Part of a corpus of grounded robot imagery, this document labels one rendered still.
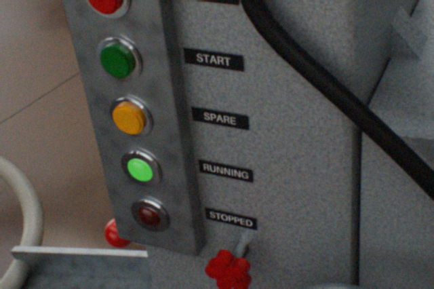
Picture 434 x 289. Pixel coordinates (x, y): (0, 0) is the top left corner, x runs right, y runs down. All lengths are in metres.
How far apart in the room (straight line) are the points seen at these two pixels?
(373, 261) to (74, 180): 2.23
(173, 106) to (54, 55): 3.05
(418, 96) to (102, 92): 0.23
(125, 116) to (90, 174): 2.23
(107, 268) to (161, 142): 0.49
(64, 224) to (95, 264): 1.57
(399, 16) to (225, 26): 0.15
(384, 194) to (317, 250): 0.08
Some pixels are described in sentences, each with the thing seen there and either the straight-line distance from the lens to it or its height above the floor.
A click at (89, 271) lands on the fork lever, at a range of 1.07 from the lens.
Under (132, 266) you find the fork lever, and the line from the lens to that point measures 1.02.
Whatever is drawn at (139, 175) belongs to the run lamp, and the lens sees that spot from 0.61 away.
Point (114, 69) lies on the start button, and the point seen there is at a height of 1.42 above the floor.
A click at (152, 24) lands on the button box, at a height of 1.45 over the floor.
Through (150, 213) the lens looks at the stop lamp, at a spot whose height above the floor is 1.28.
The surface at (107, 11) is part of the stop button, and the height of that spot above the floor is 1.46.
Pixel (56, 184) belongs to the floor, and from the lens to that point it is 2.79.
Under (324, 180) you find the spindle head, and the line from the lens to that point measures 0.57.
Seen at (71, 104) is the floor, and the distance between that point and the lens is 3.21.
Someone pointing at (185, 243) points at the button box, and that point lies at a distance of 0.65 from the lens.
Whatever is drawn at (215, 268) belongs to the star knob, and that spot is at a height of 1.24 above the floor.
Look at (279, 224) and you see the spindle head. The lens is 0.61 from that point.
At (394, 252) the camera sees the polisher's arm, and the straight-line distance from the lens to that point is 0.61.
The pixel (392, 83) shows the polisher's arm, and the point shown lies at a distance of 0.57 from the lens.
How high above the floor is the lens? 1.69
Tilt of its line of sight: 37 degrees down
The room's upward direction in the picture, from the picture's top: 7 degrees counter-clockwise
